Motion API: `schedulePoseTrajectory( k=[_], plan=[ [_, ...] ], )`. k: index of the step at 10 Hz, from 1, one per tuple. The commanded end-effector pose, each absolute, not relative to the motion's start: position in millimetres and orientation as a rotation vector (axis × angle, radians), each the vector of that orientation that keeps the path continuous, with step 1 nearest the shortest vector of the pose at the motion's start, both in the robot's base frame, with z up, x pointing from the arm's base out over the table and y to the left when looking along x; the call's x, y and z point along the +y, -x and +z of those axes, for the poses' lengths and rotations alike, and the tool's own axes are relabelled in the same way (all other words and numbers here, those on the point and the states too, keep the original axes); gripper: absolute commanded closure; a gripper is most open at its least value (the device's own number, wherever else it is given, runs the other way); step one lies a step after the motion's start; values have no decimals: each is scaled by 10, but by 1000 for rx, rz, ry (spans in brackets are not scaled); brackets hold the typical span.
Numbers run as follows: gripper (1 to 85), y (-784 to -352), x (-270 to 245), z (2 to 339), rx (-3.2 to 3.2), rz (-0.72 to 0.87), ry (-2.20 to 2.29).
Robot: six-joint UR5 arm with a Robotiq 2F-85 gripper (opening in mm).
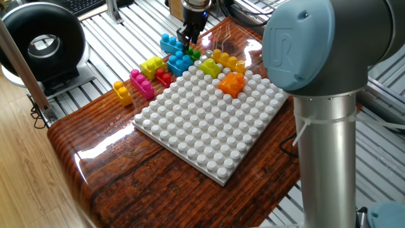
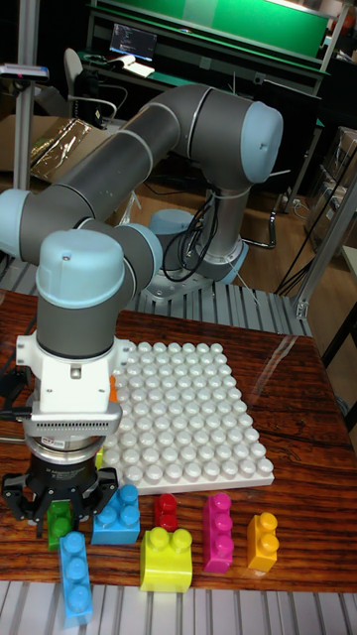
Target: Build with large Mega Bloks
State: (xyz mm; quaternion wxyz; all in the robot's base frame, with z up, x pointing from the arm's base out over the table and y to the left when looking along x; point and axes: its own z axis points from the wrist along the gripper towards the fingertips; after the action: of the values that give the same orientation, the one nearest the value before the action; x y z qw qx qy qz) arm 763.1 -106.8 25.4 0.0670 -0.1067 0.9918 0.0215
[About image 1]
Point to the blue four-stud square block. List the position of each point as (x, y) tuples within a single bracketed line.
[(180, 66)]

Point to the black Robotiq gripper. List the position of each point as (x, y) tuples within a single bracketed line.
[(195, 20)]

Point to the wood pattern table mat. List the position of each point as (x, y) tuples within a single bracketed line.
[(142, 177)]

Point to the yellow four-stud long block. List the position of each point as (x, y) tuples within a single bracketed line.
[(229, 61)]

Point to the magenta three-stud block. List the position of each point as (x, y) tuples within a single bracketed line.
[(144, 88)]

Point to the white zip tie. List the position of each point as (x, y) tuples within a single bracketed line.
[(316, 121)]

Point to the aluminium post bracket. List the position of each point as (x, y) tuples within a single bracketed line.
[(113, 11)]

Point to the small lime block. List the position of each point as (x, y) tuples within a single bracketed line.
[(209, 69)]

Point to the green two-stud block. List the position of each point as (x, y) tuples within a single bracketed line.
[(193, 55)]

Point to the white studded baseplate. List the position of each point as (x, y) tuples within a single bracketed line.
[(209, 126)]

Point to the slanted aluminium bar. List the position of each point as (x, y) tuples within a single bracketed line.
[(31, 85)]

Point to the white device base plate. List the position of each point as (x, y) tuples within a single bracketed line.
[(85, 79)]

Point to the blue three-stud long block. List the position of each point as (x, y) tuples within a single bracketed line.
[(171, 44)]

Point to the yellow two-stud block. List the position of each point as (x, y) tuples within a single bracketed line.
[(124, 96)]

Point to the black keyboard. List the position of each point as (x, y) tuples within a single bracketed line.
[(79, 5)]

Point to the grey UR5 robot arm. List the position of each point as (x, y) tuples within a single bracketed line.
[(316, 47)]

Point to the lime tall two-stud block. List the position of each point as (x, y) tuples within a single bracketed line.
[(152, 68)]

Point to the red two-stud block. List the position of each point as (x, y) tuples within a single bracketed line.
[(164, 78)]

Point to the orange tall block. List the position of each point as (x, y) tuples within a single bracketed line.
[(232, 85)]

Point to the cardboard box with label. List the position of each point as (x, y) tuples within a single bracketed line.
[(175, 9)]

